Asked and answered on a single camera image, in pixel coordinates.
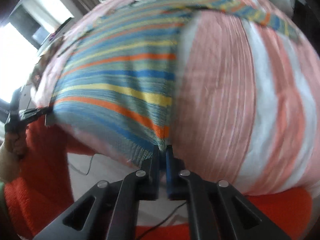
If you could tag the chevron patterned pillow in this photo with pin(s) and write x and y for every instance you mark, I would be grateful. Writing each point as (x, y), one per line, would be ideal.
(39, 68)

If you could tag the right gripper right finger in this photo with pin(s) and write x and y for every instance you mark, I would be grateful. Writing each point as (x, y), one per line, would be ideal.
(216, 210)

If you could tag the striped knit sweater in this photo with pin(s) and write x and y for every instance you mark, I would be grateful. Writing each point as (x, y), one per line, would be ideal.
(118, 82)

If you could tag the orange fuzzy garment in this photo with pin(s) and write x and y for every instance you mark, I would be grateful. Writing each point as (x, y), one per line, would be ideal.
(41, 187)

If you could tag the pink striped bed sheet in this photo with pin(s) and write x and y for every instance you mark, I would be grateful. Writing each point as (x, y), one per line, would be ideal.
(246, 101)

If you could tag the person left hand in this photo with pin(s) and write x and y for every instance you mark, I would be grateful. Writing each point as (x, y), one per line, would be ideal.
(13, 149)

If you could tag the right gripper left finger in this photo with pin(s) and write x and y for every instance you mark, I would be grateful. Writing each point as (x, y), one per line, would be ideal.
(108, 210)

